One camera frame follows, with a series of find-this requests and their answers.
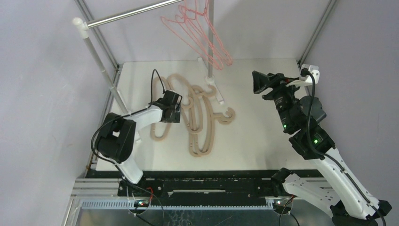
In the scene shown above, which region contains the left circuit board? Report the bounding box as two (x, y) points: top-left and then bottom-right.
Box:
(134, 200), (151, 209)

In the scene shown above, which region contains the beige hanger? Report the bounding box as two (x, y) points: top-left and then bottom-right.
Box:
(150, 76), (172, 142)
(184, 85), (236, 158)
(167, 73), (216, 134)

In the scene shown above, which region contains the right circuit board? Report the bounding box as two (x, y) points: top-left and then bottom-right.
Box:
(272, 201), (290, 215)

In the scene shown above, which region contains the metal clothes rack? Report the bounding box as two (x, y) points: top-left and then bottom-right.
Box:
(72, 0), (232, 113)

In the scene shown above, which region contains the aluminium frame structure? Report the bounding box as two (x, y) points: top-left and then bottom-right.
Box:
(61, 0), (364, 226)

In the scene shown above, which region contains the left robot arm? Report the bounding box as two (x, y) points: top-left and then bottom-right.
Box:
(90, 90), (183, 196)

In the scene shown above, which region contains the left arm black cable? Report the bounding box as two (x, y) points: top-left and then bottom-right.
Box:
(90, 69), (168, 188)

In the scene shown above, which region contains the pink wire hanger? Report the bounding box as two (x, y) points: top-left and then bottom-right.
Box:
(204, 0), (233, 70)
(174, 0), (230, 69)
(179, 0), (233, 68)
(160, 0), (225, 71)

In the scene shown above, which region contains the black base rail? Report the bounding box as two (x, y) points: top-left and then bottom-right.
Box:
(84, 170), (291, 208)

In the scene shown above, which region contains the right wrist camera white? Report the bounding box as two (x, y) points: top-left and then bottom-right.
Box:
(286, 64), (320, 87)

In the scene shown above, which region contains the circuit board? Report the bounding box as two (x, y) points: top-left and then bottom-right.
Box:
(134, 200), (151, 209)
(272, 201), (290, 215)

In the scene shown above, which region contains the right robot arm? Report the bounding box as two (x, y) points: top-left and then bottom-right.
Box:
(252, 69), (392, 226)

